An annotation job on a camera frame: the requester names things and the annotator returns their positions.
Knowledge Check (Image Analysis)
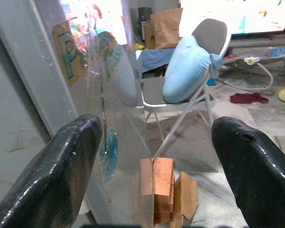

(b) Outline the round blue fridge sticker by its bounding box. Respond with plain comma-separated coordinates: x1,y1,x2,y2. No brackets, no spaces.
98,127,119,183

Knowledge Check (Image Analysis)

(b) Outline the grey white folding chair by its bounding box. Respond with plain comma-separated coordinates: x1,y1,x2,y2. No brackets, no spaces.
140,18,231,159

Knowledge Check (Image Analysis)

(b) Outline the brown letter fridge sticker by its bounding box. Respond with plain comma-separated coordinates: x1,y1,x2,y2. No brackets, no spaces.
52,17,123,86

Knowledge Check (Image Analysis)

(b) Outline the light blue pillow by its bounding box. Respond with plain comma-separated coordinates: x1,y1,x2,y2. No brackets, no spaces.
162,35,223,104

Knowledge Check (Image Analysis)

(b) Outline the black bottle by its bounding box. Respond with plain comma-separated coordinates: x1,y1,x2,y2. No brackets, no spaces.
137,7,153,41

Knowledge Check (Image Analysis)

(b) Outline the blue cloth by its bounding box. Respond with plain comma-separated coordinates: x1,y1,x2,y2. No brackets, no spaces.
135,47,179,74

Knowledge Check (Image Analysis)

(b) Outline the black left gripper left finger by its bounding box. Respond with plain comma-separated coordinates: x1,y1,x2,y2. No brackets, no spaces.
0,114,103,228

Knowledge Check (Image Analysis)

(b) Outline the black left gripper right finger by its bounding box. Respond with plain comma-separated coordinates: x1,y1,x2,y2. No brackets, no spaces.
211,116,285,228

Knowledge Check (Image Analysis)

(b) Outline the small cardboard box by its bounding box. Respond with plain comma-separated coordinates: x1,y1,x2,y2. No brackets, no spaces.
143,20,156,50

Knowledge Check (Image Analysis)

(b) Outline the brown paper bag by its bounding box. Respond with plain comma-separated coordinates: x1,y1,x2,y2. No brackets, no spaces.
150,8,183,50

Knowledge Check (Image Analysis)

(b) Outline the bright television screen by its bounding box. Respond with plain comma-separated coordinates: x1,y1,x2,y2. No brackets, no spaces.
179,0,285,40

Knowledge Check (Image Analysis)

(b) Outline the light wooden block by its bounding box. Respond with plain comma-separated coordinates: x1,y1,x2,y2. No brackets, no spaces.
153,193,175,224

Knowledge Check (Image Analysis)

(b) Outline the grey fridge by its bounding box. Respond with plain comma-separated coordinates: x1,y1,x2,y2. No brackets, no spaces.
0,0,155,228

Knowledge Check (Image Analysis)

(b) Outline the grey baby bouncer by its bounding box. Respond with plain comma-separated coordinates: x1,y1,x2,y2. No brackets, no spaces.
218,46,285,92

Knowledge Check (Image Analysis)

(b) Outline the grey television stand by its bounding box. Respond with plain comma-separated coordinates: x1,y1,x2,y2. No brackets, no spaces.
228,37,285,57

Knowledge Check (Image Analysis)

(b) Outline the orange brick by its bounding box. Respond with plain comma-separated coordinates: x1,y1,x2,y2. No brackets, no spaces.
152,156,174,198

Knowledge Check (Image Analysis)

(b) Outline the dark red cloth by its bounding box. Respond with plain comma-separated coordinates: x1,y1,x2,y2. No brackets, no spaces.
229,92,269,105

